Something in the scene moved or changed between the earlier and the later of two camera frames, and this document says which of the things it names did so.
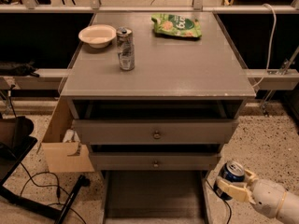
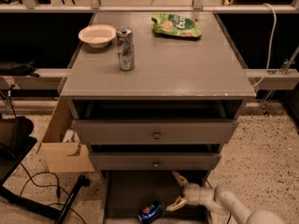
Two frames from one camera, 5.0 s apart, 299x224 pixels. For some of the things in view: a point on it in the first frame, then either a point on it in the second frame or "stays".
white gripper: x=267 y=193 to x=192 y=193
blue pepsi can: x=234 y=172 to x=149 y=212
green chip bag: x=176 y=25 stays
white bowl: x=97 y=35 stays
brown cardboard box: x=64 y=157 stays
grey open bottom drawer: x=156 y=197 stays
